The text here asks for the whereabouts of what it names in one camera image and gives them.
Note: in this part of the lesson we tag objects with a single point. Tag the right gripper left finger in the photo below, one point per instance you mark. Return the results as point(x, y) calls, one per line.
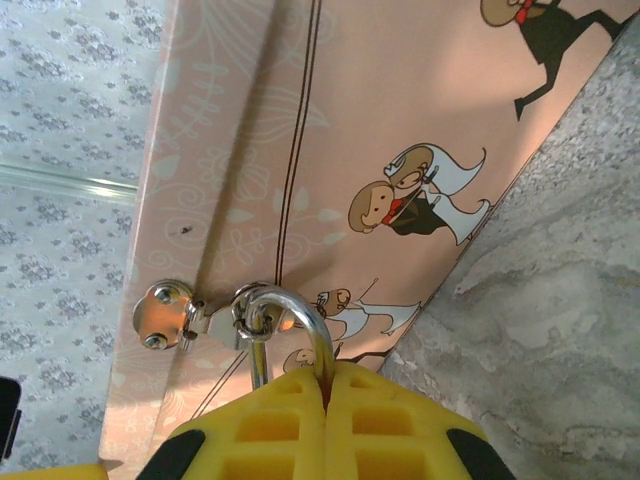
point(270, 430)

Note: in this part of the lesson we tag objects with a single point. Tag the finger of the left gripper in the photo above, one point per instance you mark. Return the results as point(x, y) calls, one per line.
point(50, 472)

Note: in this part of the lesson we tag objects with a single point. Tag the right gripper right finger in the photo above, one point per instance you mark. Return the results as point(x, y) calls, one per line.
point(380, 430)

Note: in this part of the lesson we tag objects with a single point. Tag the pink cartoon couple box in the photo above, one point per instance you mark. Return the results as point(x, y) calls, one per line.
point(400, 75)

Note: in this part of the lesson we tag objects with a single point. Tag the silver metal box hasp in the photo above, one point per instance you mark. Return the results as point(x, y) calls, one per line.
point(195, 320)

